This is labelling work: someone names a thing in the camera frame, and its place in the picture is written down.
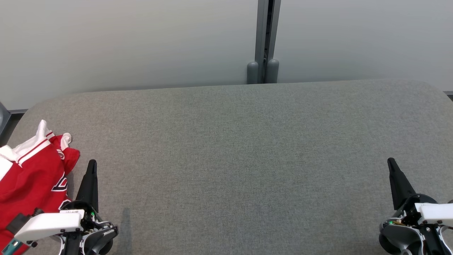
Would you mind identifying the grey metal partition post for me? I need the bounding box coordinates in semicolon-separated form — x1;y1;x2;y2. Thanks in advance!
255;0;282;84

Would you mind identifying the red white jersey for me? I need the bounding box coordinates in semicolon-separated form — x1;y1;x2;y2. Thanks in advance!
0;120;80;255

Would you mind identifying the grey cylindrical post foot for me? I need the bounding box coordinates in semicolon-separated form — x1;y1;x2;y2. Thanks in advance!
265;59;280;84
247;61;260;85

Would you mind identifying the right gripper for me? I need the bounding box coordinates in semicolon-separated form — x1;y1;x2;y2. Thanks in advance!
379;158;453;255

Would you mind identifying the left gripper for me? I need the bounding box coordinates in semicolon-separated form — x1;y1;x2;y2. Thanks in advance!
58;159;119;255

